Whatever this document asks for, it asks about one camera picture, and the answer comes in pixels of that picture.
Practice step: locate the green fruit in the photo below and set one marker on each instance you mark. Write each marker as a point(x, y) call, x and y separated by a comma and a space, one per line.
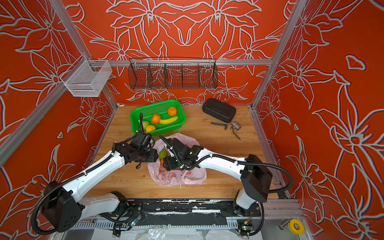
point(145, 124)

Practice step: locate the green plastic perforated basket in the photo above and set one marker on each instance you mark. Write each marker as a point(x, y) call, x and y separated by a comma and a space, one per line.
point(145, 113)

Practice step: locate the black wire wall basket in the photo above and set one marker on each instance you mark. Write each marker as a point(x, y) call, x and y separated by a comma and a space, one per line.
point(173, 74)

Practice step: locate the orange fruit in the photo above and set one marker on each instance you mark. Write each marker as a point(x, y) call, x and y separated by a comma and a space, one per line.
point(156, 119)
point(172, 111)

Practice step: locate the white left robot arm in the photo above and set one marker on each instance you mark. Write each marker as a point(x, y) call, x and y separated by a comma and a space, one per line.
point(64, 204)

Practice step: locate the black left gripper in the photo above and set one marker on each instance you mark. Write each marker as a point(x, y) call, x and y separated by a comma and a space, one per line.
point(154, 155)

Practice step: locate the dark metal bracket tool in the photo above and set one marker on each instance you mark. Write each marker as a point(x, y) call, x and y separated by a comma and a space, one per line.
point(220, 124)

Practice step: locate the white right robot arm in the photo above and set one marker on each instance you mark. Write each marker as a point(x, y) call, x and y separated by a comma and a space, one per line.
point(254, 175)

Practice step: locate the green pepper in bag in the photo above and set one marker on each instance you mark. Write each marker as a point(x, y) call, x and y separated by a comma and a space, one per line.
point(163, 154)

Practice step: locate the black plastic tool case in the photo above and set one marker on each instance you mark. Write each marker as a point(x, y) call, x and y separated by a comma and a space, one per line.
point(219, 110)

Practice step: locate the yellow lemon fruit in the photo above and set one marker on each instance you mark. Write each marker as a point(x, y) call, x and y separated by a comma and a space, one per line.
point(150, 128)

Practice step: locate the silver metal fitting tool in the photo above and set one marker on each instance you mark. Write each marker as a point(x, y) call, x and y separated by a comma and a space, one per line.
point(235, 127)

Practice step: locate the white wire mesh basket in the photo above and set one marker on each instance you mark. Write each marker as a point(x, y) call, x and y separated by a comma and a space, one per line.
point(85, 80)

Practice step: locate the yellow tape roll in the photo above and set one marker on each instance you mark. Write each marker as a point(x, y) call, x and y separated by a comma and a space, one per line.
point(296, 227)

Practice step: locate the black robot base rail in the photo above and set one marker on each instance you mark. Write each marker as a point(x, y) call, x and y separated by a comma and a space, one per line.
point(190, 213)

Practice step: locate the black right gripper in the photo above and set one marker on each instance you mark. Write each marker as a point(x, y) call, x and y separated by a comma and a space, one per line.
point(167, 164)

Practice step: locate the yellow toy banana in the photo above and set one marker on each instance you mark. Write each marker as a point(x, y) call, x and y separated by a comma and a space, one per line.
point(168, 121)

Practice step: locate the pink translucent plastic bag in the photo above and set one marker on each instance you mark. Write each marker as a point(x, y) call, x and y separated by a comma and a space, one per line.
point(176, 177)

